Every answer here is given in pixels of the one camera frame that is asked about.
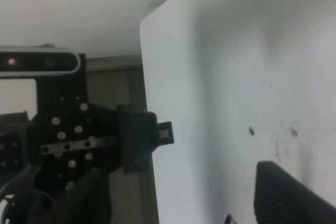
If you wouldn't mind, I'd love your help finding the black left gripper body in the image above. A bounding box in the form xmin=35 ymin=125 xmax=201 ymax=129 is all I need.
xmin=28 ymin=54 xmax=118 ymax=199

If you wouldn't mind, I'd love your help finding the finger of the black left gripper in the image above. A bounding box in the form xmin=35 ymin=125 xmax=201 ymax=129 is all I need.
xmin=117 ymin=105 xmax=174 ymax=174

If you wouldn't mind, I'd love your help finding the black right gripper own left finger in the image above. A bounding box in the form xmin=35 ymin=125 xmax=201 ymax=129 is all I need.
xmin=54 ymin=168 xmax=111 ymax=223

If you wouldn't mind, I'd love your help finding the black right gripper own right finger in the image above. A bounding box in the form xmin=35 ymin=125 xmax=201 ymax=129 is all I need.
xmin=254 ymin=161 xmax=335 ymax=223

